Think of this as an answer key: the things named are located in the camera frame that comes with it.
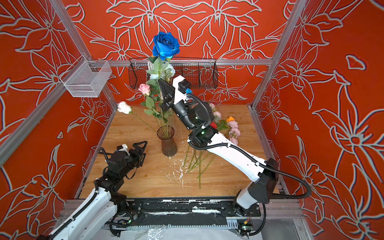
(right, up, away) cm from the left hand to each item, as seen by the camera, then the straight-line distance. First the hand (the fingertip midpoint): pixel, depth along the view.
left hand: (147, 146), depth 78 cm
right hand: (+12, +28, -30) cm, 43 cm away
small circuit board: (+49, -36, -10) cm, 62 cm away
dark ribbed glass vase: (+10, +7, +2) cm, 12 cm away
